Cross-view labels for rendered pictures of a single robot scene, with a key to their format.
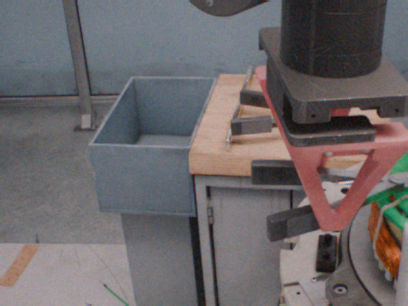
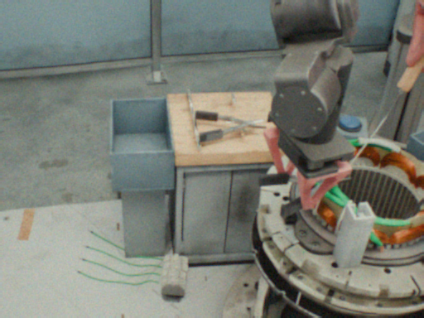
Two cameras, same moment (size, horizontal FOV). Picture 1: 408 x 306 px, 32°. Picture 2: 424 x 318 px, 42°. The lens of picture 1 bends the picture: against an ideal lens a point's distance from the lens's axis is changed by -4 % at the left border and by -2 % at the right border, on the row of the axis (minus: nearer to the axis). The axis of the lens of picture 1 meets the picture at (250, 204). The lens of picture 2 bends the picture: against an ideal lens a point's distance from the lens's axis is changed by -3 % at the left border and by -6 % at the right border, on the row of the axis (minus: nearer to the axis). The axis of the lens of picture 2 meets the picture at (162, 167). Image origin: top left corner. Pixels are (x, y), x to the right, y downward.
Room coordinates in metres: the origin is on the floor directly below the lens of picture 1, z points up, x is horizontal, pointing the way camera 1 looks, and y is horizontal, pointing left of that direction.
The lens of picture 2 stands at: (-0.12, 0.24, 1.65)
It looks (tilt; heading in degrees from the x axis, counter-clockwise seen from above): 39 degrees down; 348
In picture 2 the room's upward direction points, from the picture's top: straight up
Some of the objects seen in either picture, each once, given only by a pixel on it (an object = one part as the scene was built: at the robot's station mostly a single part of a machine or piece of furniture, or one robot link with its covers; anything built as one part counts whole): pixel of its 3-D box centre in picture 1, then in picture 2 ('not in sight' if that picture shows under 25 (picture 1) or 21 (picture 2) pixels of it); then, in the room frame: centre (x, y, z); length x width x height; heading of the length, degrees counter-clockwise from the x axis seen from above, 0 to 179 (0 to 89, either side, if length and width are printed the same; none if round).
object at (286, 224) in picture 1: (299, 220); (293, 206); (0.35, -0.03, 1.17); 0.04 x 0.01 x 0.02; 111
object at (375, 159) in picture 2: not in sight; (361, 157); (0.47, -0.20, 1.12); 0.06 x 0.02 x 0.04; 81
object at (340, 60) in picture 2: not in sight; (322, 74); (0.37, -0.05, 1.34); 0.07 x 0.06 x 0.07; 139
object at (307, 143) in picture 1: (332, 151); (310, 173); (0.36, -0.05, 1.21); 0.07 x 0.07 x 0.09; 9
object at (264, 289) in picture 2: not in sight; (266, 286); (0.43, -0.06, 0.91); 0.02 x 0.02 x 0.21
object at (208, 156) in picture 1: (297, 122); (226, 126); (0.68, -0.05, 1.05); 0.20 x 0.19 x 0.02; 82
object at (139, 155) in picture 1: (168, 213); (142, 184); (0.71, 0.10, 0.92); 0.17 x 0.11 x 0.28; 172
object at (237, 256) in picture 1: (296, 229); (221, 185); (0.68, -0.05, 0.91); 0.19 x 0.19 x 0.26; 82
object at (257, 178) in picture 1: (281, 172); (273, 179); (0.40, -0.02, 1.17); 0.04 x 0.01 x 0.02; 85
